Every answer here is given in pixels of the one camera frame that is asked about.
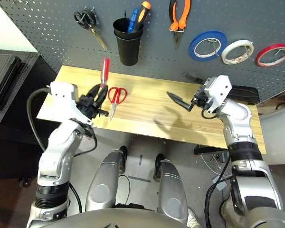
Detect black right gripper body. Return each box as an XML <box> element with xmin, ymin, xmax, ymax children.
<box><xmin>191</xmin><ymin>88</ymin><xmax>213</xmax><ymax>112</ymax></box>

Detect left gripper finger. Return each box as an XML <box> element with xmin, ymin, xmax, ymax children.
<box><xmin>96</xmin><ymin>85</ymin><xmax>109</xmax><ymax>109</ymax></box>
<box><xmin>85</xmin><ymin>84</ymin><xmax>101</xmax><ymax>102</ymax></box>

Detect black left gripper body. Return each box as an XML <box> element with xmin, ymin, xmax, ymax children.
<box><xmin>79</xmin><ymin>94</ymin><xmax>109</xmax><ymax>119</ymax></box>

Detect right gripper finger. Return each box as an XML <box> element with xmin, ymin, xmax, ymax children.
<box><xmin>181</xmin><ymin>71</ymin><xmax>206</xmax><ymax>84</ymax></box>
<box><xmin>166</xmin><ymin>91</ymin><xmax>195</xmax><ymax>113</ymax></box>

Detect red handled scissors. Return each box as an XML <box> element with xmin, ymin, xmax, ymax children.
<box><xmin>107</xmin><ymin>86</ymin><xmax>128</xmax><ymax>121</ymax></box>

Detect red handled screwdriver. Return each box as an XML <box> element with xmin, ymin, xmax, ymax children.
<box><xmin>99</xmin><ymin>57</ymin><xmax>112</xmax><ymax>87</ymax></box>

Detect orange black pliers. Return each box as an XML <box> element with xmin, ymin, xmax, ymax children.
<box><xmin>168</xmin><ymin>0</ymin><xmax>192</xmax><ymax>50</ymax></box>

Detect red tape roll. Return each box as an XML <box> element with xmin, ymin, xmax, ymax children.
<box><xmin>255</xmin><ymin>43</ymin><xmax>285</xmax><ymax>68</ymax></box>

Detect grey metal pegboard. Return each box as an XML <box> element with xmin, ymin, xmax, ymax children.
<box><xmin>0</xmin><ymin>0</ymin><xmax>285</xmax><ymax>105</ymax></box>

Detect blue tape roll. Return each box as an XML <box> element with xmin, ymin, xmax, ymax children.
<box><xmin>189</xmin><ymin>30</ymin><xmax>228</xmax><ymax>62</ymax></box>

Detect white tape roll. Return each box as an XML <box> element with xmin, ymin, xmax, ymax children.
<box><xmin>221</xmin><ymin>39</ymin><xmax>254</xmax><ymax>65</ymax></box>

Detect small black ribbed case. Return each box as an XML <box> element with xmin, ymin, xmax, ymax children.
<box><xmin>230</xmin><ymin>85</ymin><xmax>260</xmax><ymax>105</ymax></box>

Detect black plastic cup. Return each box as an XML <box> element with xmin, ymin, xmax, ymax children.
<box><xmin>115</xmin><ymin>35</ymin><xmax>142</xmax><ymax>67</ymax></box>
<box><xmin>113</xmin><ymin>18</ymin><xmax>144</xmax><ymax>40</ymax></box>

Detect black metal table foot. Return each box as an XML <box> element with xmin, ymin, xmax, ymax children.
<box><xmin>194</xmin><ymin>144</ymin><xmax>230</xmax><ymax>157</ymax></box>

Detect silver left robot leg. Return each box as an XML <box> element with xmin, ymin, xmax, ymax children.
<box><xmin>85</xmin><ymin>146</ymin><xmax>128</xmax><ymax>212</ymax></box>

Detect silver robot leg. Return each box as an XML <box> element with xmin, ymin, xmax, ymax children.
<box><xmin>153</xmin><ymin>153</ymin><xmax>190</xmax><ymax>225</ymax></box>
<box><xmin>85</xmin><ymin>146</ymin><xmax>128</xmax><ymax>212</ymax></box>

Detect orange black screwdriver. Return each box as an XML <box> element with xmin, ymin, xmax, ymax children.
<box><xmin>135</xmin><ymin>0</ymin><xmax>152</xmax><ymax>30</ymax></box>

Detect silver right robot leg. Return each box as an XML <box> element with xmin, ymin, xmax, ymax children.
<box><xmin>153</xmin><ymin>153</ymin><xmax>190</xmax><ymax>225</ymax></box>

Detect large black tool case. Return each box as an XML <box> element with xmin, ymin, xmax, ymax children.
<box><xmin>0</xmin><ymin>54</ymin><xmax>22</xmax><ymax>111</ymax></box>

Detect khaki trouser leg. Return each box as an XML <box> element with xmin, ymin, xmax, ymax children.
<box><xmin>219</xmin><ymin>199</ymin><xmax>236</xmax><ymax>228</ymax></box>

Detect grey robot torso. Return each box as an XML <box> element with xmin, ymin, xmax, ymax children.
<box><xmin>28</xmin><ymin>208</ymin><xmax>195</xmax><ymax>228</ymax></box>

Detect grey sneaker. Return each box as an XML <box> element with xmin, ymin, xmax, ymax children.
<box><xmin>187</xmin><ymin>209</ymin><xmax>201</xmax><ymax>228</ymax></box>

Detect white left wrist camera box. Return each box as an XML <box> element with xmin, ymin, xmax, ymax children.
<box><xmin>49</xmin><ymin>81</ymin><xmax>79</xmax><ymax>112</ymax></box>

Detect silver wire pliers holder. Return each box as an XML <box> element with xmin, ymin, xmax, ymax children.
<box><xmin>169</xmin><ymin>25</ymin><xmax>186</xmax><ymax>33</ymax></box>

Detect black handled scissors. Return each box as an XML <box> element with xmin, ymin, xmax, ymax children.
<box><xmin>73</xmin><ymin>7</ymin><xmax>109</xmax><ymax>52</ymax></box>

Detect white floor cable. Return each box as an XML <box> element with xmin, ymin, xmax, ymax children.
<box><xmin>200</xmin><ymin>153</ymin><xmax>231</xmax><ymax>178</ymax></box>

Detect blue handled screwdriver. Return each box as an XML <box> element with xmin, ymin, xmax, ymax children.
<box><xmin>127</xmin><ymin>8</ymin><xmax>140</xmax><ymax>33</ymax></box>

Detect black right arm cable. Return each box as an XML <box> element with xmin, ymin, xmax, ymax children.
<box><xmin>201</xmin><ymin>108</ymin><xmax>236</xmax><ymax>228</ymax></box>

